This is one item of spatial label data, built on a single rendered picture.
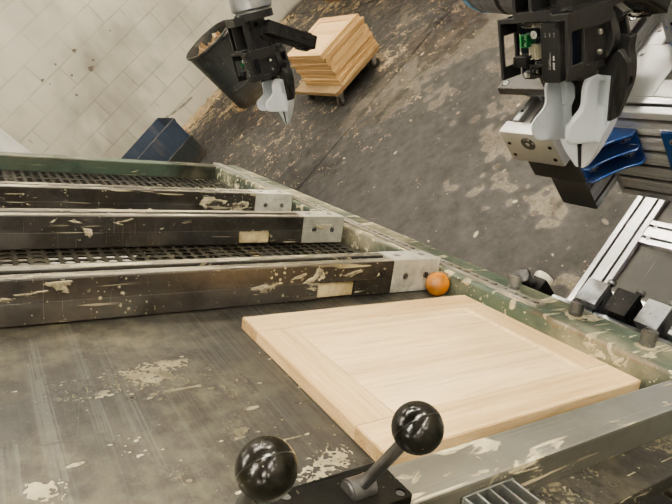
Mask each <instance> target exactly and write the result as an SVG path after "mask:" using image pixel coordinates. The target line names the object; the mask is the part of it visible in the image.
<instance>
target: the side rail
mask: <svg viewBox="0 0 672 504"><path fill-rule="evenodd" d="M215 169H216V167H215V166H213V165H211V164H203V163H186V162H170V161H153V160H136V159H119V158H102V157H85V156H69V155H52V154H35V153H18V152H1V151H0V170H22V171H45V172H68V173H90V174H113V175H136V176H158V177H181V178H204V179H215Z"/></svg>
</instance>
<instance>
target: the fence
mask: <svg viewBox="0 0 672 504"><path fill-rule="evenodd" d="M670 433H672V380H668V381H665V382H662V383H659V384H656V385H652V386H649V387H646V388H643V389H639V390H636V391H633V392H630V393H626V394H623V395H620V396H617V397H613V398H610V399H607V400H604V401H601V402H597V403H594V404H591V405H588V406H584V407H581V408H578V409H575V410H571V411H568V412H565V413H562V414H558V415H555V416H552V417H549V418H546V419H542V420H539V421H536V422H533V423H529V424H526V425H523V426H520V427H516V428H513V429H510V430H507V431H503V432H500V433H497V434H494V435H491V436H487V437H484V438H481V439H478V440H474V441H471V442H468V443H465V444H461V445H458V446H455V447H452V448H448V449H445V450H442V451H439V452H436V453H432V454H429V455H426V456H423V457H419V458H416V459H413V460H410V461H406V462H403V463H400V464H397V465H393V466H390V467H389V468H388V470H389V471H390V472H391V473H392V474H393V475H394V476H395V477H396V478H397V479H398V480H399V481H400V482H401V483H402V484H403V485H404V486H405V487H406V488H407V489H408V490H409V491H410V492H411V493H412V499H411V504H460V503H461V499H462V497H463V496H465V495H468V494H471V493H473V492H476V491H479V490H481V489H484V488H486V487H489V486H492V485H494V484H497V483H500V482H502V481H505V480H507V479H510V478H514V480H515V481H516V482H518V483H519V484H520V485H521V486H523V487H524V488H525V489H527V490H528V491H529V492H530V491H532V490H535V489H537V488H540V487H542V486H545V485H547V484H549V483H552V482H554V481H557V480H559V479H561V478H564V477H566V476H569V475H571V474H574V473H576V472H578V471H581V470H583V469H586V468H588V467H590V466H593V465H595V464H598V463H600V462H603V461H605V460H607V459H610V458H612V457H615V456H617V455H619V454H622V453H624V452H627V451H629V450H632V449H634V448H636V447H639V446H641V445H644V444H646V443H649V442H651V441H653V440H656V439H658V438H661V437H663V436H665V435H668V434H670Z"/></svg>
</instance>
